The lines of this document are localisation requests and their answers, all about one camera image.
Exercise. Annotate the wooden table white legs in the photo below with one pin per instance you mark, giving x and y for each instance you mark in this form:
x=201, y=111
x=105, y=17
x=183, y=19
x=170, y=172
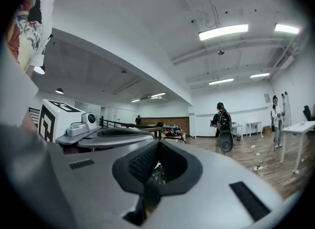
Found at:
x=176, y=138

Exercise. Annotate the folded aluminium ladder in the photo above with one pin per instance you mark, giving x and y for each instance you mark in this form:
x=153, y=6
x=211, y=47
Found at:
x=286, y=109

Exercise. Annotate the ceiling strip light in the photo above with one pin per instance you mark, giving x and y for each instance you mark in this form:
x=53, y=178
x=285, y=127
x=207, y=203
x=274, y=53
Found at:
x=286, y=29
x=221, y=81
x=135, y=100
x=222, y=32
x=158, y=95
x=260, y=75

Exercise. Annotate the printed white shirt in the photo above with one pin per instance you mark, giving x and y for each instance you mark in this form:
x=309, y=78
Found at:
x=27, y=26

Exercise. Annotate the small white table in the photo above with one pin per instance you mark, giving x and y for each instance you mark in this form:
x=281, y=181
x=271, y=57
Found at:
x=253, y=123
x=237, y=125

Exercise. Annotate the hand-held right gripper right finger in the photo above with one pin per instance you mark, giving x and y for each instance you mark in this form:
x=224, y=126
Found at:
x=209, y=173

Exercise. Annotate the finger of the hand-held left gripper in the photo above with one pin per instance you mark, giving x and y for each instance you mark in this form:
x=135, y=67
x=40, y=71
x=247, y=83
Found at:
x=123, y=132
x=118, y=142

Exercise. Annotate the cardboard box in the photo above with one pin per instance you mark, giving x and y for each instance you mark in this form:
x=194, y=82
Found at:
x=267, y=130

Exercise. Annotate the large white table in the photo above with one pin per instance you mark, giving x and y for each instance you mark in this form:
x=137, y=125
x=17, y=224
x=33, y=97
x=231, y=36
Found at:
x=302, y=125

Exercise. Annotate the wall poster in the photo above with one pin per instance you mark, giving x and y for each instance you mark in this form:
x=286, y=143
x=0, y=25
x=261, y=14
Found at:
x=267, y=98

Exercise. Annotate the black pendant lamp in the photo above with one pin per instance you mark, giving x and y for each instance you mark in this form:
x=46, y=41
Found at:
x=39, y=70
x=59, y=90

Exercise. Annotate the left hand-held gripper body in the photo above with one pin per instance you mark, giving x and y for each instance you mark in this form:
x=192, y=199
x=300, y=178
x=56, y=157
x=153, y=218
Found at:
x=61, y=122

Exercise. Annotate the person's left forearm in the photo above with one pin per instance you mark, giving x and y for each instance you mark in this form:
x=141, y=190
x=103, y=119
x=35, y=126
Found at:
x=28, y=124

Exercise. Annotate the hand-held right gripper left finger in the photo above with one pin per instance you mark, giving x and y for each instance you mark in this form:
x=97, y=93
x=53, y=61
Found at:
x=86, y=186

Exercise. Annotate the black office chair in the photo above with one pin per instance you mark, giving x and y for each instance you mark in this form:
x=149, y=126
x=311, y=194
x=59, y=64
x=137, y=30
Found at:
x=226, y=141
x=307, y=113

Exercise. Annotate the white power strip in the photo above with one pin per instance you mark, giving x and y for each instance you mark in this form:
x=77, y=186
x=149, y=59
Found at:
x=258, y=167

